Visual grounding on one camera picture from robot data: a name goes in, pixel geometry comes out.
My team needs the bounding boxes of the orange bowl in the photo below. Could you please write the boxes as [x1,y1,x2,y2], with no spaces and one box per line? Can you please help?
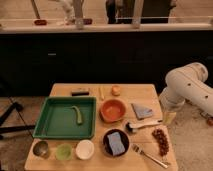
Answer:
[100,99,126,123]

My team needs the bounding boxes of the grey metal cup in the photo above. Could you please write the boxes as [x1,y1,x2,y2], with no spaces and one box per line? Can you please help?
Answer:
[33,141,49,158]

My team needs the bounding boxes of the yellow stick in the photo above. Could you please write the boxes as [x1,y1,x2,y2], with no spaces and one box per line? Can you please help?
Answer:
[99,86,105,101]

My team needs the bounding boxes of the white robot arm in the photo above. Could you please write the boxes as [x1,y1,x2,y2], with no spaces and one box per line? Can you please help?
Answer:
[159,62,213,117]

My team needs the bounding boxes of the white post right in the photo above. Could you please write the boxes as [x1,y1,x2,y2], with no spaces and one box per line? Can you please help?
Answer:
[132,0,144,29]

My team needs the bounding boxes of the silver fork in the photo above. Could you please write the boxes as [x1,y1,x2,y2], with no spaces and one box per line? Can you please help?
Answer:
[132,144,169,169]

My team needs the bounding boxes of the green curved vegetable toy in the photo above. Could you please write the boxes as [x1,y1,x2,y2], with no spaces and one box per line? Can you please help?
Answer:
[71,106,83,125]

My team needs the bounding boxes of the blue folded cloth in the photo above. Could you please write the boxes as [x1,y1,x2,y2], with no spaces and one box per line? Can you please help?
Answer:
[131,103,153,120]

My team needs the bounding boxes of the white cup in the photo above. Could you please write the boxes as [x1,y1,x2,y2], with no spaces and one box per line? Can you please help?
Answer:
[75,140,95,160]

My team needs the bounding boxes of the white post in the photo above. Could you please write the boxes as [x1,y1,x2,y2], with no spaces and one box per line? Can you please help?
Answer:
[132,0,144,29]
[73,0,84,29]

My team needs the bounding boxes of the small orange fruit toy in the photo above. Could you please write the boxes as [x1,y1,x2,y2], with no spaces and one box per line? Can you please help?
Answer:
[111,85,121,96]

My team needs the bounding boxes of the white post left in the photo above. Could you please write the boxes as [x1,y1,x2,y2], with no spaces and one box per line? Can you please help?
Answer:
[73,0,84,29]

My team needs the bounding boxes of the green plastic tray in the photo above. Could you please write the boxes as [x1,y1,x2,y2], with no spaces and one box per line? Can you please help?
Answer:
[33,97,96,140]

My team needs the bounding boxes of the black bowl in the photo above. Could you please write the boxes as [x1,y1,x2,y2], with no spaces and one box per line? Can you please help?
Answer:
[103,129,130,157]

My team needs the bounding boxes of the red dish on shelf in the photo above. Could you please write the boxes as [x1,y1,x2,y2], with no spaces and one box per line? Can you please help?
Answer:
[34,19,47,26]

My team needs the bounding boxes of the person in background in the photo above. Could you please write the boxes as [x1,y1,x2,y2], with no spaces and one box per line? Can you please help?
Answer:
[105,0,177,24]

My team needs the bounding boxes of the green plastic cup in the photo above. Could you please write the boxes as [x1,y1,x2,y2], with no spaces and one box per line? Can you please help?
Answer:
[55,144,72,161]

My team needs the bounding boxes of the red grape bunch toy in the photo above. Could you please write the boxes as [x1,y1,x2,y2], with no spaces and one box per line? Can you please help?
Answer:
[152,129,169,156]

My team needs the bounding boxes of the black tripod legs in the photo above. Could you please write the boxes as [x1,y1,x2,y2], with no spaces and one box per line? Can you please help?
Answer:
[0,97,35,140]

